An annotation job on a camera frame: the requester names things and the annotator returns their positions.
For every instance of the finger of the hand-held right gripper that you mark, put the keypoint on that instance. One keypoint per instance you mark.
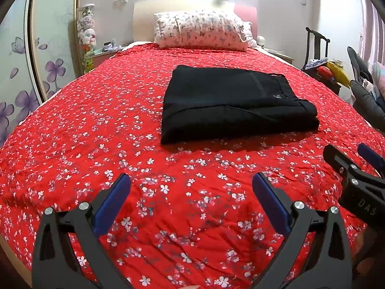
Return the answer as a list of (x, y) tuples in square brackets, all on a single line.
[(337, 156), (371, 156)]

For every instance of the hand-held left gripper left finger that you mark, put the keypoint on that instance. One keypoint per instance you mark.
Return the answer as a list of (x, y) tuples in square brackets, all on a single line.
[(114, 198)]

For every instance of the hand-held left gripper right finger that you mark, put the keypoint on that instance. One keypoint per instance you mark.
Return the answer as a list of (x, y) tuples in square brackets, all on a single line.
[(270, 201)]

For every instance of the black pants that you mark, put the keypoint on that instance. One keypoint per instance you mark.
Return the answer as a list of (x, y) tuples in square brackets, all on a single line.
[(225, 102)]

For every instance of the grey padded chair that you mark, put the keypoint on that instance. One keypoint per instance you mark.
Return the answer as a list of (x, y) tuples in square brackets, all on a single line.
[(365, 96)]

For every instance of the red floral bedspread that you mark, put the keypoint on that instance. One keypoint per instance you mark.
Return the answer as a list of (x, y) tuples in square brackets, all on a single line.
[(90, 126)]

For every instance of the yellow red plush toy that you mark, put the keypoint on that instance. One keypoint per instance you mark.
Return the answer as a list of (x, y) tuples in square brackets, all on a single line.
[(338, 73)]

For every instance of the black wooden chair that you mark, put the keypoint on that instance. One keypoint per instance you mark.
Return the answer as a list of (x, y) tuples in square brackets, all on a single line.
[(315, 43)]

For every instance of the white bedside table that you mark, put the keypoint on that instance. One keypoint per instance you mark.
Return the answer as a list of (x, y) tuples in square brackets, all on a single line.
[(281, 54)]

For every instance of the pink striped curtain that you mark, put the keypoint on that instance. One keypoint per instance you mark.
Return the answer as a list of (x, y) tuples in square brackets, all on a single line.
[(374, 21)]

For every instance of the white round lamp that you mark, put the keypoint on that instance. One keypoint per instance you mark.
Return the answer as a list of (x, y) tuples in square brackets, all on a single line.
[(260, 40)]

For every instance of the pink nightstand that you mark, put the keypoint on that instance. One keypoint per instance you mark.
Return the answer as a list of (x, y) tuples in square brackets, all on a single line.
[(102, 58)]

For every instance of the green yellow plush toy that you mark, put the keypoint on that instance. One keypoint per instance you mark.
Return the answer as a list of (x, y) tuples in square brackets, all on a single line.
[(89, 60)]

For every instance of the pink pillow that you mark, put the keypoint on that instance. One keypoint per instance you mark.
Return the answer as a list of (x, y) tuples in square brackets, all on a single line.
[(246, 15)]

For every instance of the stack of plush toys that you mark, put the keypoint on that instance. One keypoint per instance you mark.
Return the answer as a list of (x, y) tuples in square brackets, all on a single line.
[(86, 27)]

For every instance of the cream headboard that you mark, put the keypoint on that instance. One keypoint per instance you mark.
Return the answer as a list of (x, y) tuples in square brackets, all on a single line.
[(144, 21)]

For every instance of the white floral pillow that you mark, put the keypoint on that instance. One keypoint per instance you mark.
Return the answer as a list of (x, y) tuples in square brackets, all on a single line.
[(201, 28)]

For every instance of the wardrobe with purple flower doors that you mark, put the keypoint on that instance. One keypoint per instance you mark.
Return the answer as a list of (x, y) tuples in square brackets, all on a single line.
[(54, 21)]

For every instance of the white wall socket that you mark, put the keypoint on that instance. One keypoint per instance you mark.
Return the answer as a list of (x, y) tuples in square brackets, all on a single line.
[(121, 2)]

